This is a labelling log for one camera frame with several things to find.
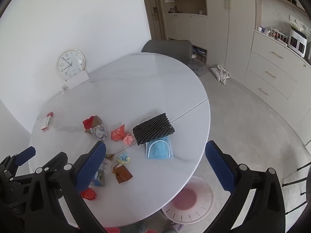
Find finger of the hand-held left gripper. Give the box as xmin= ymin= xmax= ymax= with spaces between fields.
xmin=44 ymin=152 xmax=69 ymax=172
xmin=0 ymin=146 xmax=36 ymax=176

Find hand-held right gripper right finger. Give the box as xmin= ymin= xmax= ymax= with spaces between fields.
xmin=205 ymin=140 xmax=287 ymax=233

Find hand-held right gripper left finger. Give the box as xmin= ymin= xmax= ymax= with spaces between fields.
xmin=24 ymin=141 xmax=107 ymax=233

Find clear plastic wrapper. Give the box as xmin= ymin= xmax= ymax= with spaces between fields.
xmin=101 ymin=153 xmax=116 ymax=174

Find brown foil wrapper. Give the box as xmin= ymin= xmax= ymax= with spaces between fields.
xmin=112 ymin=163 xmax=134 ymax=183

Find yellow and blue paper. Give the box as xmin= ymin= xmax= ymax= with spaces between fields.
xmin=116 ymin=152 xmax=132 ymax=164

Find newspaper ball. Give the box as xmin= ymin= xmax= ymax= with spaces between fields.
xmin=89 ymin=124 xmax=108 ymax=142

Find pink translucent plastic bin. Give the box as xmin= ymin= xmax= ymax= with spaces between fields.
xmin=162 ymin=176 xmax=215 ymax=224

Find blue face mask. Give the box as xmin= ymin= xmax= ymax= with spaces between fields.
xmin=145 ymin=136 xmax=175 ymax=159

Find black foam net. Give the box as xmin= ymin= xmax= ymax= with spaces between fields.
xmin=132 ymin=113 xmax=176 ymax=146

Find blue and green packet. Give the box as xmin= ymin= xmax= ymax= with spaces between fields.
xmin=89 ymin=170 xmax=106 ymax=187

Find red crumpled paper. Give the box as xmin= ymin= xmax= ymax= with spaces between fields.
xmin=80 ymin=188 xmax=98 ymax=201

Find red and white small box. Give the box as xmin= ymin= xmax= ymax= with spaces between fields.
xmin=40 ymin=112 xmax=54 ymax=130

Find orange snack packet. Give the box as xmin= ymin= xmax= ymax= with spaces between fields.
xmin=111 ymin=124 xmax=127 ymax=141

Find red crumpled wrapper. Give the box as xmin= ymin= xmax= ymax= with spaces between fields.
xmin=82 ymin=116 xmax=96 ymax=130

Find pink crumpled paper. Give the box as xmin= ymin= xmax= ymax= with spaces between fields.
xmin=123 ymin=133 xmax=135 ymax=146

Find brown paper wrapper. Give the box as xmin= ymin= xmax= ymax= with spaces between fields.
xmin=91 ymin=115 xmax=104 ymax=128

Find black metal rack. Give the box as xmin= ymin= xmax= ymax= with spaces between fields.
xmin=282 ymin=163 xmax=311 ymax=216

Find person's grey slipper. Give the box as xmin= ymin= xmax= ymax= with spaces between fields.
xmin=130 ymin=223 xmax=147 ymax=233
xmin=165 ymin=222 xmax=184 ymax=233

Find white paper card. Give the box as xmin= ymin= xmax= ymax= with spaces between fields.
xmin=65 ymin=71 xmax=89 ymax=90

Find white tote bag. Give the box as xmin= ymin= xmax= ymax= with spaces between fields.
xmin=210 ymin=65 xmax=232 ymax=85

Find grey patterned floor mat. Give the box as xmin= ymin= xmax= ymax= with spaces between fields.
xmin=188 ymin=58 xmax=212 ymax=77

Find beige drawer cabinet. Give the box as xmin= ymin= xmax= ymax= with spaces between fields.
xmin=243 ymin=30 xmax=311 ymax=151

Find grey chair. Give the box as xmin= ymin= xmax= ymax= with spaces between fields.
xmin=141 ymin=39 xmax=192 ymax=66

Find beige tall wardrobe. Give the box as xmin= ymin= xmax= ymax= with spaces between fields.
xmin=205 ymin=0 xmax=258 ymax=84

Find beige open-niche cabinet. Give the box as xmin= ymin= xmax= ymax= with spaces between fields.
xmin=162 ymin=0 xmax=209 ymax=65

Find white countertop appliance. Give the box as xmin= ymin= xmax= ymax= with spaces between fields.
xmin=288 ymin=27 xmax=310 ymax=58

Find beige door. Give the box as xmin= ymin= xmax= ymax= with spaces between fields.
xmin=140 ymin=0 xmax=168 ymax=40

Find white gold-rimmed wall clock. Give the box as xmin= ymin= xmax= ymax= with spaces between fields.
xmin=57 ymin=49 xmax=86 ymax=81

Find white wire dish rack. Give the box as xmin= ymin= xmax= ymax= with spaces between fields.
xmin=269 ymin=28 xmax=289 ymax=45

